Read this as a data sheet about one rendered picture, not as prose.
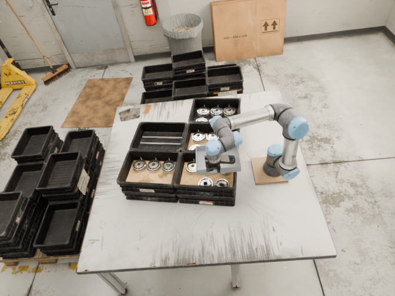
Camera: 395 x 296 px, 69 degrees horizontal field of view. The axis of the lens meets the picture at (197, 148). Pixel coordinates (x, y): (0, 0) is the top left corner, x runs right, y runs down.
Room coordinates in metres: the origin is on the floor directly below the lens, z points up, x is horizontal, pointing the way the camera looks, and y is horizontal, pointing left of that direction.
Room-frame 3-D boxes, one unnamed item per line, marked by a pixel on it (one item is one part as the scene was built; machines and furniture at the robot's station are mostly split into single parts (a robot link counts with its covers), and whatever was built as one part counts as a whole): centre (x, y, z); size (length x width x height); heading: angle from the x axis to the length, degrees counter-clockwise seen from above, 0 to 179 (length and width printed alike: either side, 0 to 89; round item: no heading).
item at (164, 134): (1.59, 0.27, 0.87); 0.40 x 0.30 x 0.11; 74
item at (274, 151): (1.24, -0.53, 0.89); 0.13 x 0.12 x 0.14; 16
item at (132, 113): (2.19, 0.59, 0.71); 0.22 x 0.19 x 0.01; 84
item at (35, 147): (2.18, 1.59, 0.37); 0.40 x 0.30 x 0.45; 174
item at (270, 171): (1.25, -0.52, 0.78); 0.15 x 0.15 x 0.10
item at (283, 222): (1.46, 0.01, 0.35); 1.60 x 1.60 x 0.70; 84
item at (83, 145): (2.14, 1.19, 0.31); 0.40 x 0.30 x 0.34; 174
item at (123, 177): (1.31, 0.35, 0.87); 0.40 x 0.30 x 0.11; 74
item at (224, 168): (1.16, -0.11, 1.07); 0.27 x 0.20 x 0.05; 84
